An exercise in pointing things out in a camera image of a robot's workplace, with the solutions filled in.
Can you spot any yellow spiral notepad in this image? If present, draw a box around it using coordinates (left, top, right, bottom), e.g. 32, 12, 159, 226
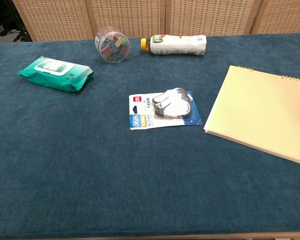
203, 65, 300, 168

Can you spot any correction tape blister pack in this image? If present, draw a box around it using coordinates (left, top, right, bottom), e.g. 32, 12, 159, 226
128, 87, 203, 131

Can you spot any blue tablecloth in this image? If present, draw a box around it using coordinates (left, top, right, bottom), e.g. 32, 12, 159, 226
0, 32, 300, 240

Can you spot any white bottle with yellow cap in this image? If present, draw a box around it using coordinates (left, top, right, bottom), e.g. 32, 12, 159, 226
140, 34, 207, 56

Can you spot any clear jar of coloured clips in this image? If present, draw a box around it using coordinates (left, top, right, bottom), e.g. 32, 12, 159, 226
94, 26, 131, 64

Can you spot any green wet wipes pack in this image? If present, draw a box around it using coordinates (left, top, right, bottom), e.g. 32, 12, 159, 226
17, 56, 95, 94

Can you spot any wicker folding screen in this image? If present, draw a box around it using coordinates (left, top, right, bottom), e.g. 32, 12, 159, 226
11, 0, 300, 42

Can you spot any black tripod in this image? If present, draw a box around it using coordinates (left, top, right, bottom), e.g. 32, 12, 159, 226
12, 24, 33, 43

